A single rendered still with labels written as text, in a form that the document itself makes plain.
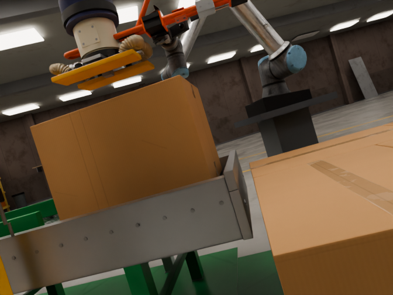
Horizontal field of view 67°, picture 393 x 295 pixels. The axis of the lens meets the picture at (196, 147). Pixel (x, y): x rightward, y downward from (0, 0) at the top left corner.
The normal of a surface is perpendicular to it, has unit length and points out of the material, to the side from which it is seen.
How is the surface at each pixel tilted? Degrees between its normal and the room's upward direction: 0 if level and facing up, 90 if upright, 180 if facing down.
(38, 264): 90
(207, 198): 90
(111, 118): 90
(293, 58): 95
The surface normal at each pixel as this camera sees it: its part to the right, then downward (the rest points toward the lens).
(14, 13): 0.18, -0.02
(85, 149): -0.16, 0.08
